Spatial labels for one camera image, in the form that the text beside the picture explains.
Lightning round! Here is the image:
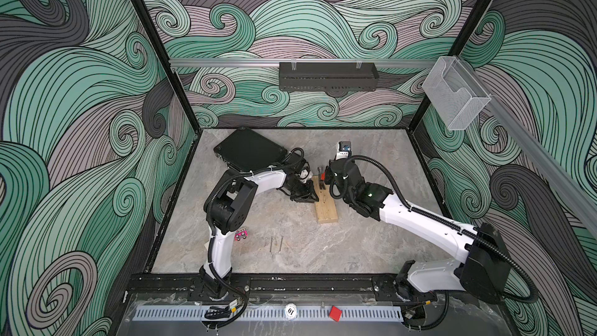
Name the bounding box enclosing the aluminium wall rail back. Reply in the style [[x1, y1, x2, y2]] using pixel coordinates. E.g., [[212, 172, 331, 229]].
[[169, 58, 437, 69]]

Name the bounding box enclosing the aluminium wall rail right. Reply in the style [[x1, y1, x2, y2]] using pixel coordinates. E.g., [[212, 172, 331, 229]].
[[462, 61, 596, 235]]

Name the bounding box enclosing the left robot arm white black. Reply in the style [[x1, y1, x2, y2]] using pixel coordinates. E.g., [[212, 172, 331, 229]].
[[200, 148, 319, 299]]

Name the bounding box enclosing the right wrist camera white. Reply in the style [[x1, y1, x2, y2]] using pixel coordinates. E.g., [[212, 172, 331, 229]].
[[334, 141, 352, 160]]

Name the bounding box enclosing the red cube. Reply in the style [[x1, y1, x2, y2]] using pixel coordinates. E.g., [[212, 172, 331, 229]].
[[329, 306, 343, 322]]

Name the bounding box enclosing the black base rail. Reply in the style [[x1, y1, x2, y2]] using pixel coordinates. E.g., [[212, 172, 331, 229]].
[[125, 272, 500, 304]]

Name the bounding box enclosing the aluminium wall rail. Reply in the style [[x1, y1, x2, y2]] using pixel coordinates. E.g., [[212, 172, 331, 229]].
[[169, 58, 437, 69], [462, 61, 596, 235]]

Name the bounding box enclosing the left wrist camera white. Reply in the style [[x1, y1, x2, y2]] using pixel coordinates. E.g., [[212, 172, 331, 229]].
[[299, 169, 312, 183]]

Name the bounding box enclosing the claw hammer orange black handle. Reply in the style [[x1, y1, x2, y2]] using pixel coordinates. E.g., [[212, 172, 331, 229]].
[[317, 166, 327, 191]]

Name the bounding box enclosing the nail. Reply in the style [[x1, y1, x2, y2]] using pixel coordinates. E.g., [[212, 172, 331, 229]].
[[278, 236, 284, 253]]

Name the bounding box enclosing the clear mesh wall holder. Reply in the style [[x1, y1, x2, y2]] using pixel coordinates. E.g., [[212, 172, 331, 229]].
[[422, 56, 491, 131]]

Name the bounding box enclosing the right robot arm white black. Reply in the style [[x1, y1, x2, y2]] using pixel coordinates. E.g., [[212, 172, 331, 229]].
[[323, 156, 539, 304]]

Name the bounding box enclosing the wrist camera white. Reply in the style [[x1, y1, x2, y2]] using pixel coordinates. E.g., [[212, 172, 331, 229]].
[[334, 141, 352, 160], [299, 169, 312, 183]]

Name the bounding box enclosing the white slotted cable duct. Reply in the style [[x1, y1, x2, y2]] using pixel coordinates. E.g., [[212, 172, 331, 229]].
[[132, 305, 404, 323]]

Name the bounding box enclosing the pink toy car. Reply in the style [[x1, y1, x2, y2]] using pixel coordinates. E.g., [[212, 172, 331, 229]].
[[235, 228, 248, 241]]

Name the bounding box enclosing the black hard case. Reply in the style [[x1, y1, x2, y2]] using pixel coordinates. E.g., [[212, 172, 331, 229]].
[[214, 129, 289, 172]]

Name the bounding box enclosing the wooden block with nails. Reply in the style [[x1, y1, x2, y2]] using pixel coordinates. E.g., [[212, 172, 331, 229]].
[[312, 175, 339, 224]]

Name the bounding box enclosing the black wall tray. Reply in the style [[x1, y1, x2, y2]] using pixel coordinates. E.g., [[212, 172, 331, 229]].
[[278, 62, 379, 96]]

